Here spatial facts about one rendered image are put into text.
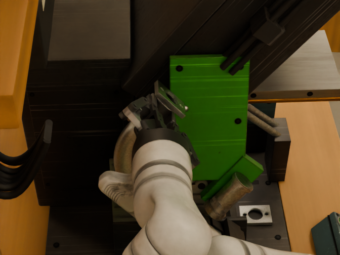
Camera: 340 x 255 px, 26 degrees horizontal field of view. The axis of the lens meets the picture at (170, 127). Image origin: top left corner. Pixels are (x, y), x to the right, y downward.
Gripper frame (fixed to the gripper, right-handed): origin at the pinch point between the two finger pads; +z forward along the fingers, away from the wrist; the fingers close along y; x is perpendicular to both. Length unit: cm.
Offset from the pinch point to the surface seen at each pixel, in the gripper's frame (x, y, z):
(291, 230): 4.0, -37.3, 10.0
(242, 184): -0.3, -17.5, -0.7
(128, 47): -0.8, 7.0, 10.3
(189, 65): -7.4, 1.2, 2.9
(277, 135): -4.3, -25.9, 19.3
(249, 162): -2.6, -17.2, 2.7
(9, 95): -6.9, 25.3, -39.4
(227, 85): -9.0, -5.2, 2.9
